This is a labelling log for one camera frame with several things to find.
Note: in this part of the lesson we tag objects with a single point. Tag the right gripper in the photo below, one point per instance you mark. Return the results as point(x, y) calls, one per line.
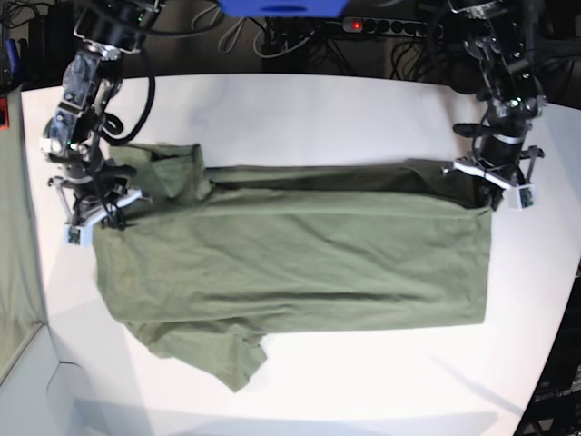
point(88, 202)

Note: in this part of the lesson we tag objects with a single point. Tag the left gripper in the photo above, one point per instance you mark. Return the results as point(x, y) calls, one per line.
point(501, 161)

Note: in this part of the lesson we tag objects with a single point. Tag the olive green t-shirt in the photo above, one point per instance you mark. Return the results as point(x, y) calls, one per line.
point(214, 259)

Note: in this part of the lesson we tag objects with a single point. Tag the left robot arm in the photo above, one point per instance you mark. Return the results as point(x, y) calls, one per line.
point(513, 94)

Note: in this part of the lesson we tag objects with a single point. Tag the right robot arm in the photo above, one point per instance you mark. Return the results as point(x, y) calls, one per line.
point(108, 31)

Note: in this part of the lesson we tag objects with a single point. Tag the grey curtain cloth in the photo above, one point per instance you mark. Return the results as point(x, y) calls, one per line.
point(22, 301)

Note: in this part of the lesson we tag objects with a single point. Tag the red black clamp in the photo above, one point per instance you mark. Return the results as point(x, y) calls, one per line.
point(4, 114)

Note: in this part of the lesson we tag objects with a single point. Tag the black case on floor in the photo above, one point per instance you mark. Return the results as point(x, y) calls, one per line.
point(51, 45)

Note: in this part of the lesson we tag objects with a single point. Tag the black power strip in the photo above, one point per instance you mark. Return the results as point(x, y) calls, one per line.
point(384, 27)

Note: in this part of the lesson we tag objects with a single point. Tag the blue box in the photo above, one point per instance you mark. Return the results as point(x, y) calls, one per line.
point(283, 8)

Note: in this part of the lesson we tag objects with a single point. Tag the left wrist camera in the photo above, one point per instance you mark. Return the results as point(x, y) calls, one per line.
point(521, 197)

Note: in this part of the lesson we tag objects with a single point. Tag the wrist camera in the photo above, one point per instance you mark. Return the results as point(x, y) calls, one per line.
point(521, 197)
point(81, 235)

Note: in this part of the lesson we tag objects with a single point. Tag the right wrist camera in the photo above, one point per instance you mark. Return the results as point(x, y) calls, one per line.
point(81, 235)

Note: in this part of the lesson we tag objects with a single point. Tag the blue handled tool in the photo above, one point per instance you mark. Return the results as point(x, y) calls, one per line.
point(13, 57)

